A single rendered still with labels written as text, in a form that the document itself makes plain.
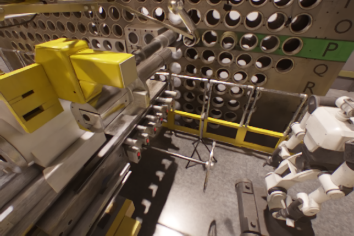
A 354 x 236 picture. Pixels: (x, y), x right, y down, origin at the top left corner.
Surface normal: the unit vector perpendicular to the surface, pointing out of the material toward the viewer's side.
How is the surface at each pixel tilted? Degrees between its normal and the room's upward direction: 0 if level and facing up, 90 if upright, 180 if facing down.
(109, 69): 90
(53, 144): 68
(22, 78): 90
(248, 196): 0
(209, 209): 0
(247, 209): 0
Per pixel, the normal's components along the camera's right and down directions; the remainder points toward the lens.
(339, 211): 0.00, -0.82
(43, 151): 0.87, -0.13
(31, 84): 0.94, 0.19
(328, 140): -0.83, 0.25
